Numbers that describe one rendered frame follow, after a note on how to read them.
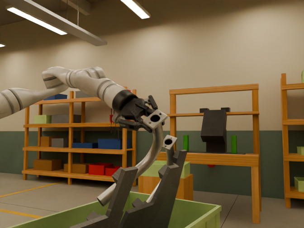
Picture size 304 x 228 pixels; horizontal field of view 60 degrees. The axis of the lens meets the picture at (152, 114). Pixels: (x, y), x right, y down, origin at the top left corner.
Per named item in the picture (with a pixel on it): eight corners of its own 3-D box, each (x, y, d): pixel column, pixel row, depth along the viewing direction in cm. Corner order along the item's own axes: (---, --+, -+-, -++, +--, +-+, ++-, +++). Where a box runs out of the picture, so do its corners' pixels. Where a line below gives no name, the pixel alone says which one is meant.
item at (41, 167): (124, 191, 545) (124, 85, 560) (21, 180, 669) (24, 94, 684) (136, 186, 595) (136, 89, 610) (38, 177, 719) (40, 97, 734)
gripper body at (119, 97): (106, 98, 76) (127, 114, 71) (128, 83, 79) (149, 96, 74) (112, 116, 81) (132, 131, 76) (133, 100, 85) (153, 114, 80)
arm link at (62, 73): (83, 61, 97) (92, 83, 100) (55, 64, 117) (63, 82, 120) (61, 70, 92) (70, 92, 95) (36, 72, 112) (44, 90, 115)
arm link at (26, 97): (63, 88, 121) (10, 112, 104) (55, 68, 118) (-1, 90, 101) (74, 87, 115) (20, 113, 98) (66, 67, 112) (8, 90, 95)
